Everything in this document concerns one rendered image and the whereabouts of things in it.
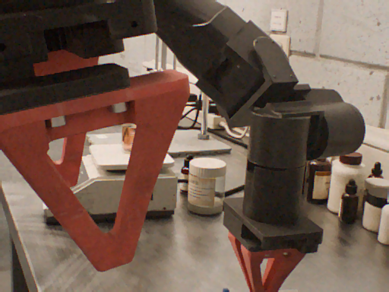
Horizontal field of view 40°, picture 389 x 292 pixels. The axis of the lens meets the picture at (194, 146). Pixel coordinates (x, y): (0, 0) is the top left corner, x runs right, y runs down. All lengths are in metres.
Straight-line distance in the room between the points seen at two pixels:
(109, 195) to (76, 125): 0.63
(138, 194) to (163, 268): 0.50
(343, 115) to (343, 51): 0.63
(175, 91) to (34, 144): 0.05
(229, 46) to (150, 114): 0.34
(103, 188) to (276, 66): 0.38
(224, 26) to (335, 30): 0.69
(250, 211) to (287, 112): 0.10
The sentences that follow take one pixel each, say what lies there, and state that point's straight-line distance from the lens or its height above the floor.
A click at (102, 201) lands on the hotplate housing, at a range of 0.82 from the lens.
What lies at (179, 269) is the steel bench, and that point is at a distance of 0.69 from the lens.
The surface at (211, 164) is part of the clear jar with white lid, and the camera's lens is 0.85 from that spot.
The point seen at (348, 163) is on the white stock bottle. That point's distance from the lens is 0.91.
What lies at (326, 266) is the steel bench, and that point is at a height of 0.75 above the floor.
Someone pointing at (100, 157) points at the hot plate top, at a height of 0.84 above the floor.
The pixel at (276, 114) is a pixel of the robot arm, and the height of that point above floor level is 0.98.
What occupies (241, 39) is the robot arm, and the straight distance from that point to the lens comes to 0.54.
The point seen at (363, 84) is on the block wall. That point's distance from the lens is 1.14.
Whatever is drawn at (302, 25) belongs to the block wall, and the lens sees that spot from 1.30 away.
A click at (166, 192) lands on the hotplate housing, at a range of 0.83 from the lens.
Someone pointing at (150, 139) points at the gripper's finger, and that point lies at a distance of 0.19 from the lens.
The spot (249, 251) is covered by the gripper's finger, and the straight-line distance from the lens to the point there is 0.53.
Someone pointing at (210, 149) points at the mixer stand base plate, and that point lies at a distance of 1.23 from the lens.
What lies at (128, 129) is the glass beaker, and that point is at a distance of 0.85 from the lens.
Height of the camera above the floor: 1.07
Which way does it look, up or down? 14 degrees down
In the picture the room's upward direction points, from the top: 3 degrees clockwise
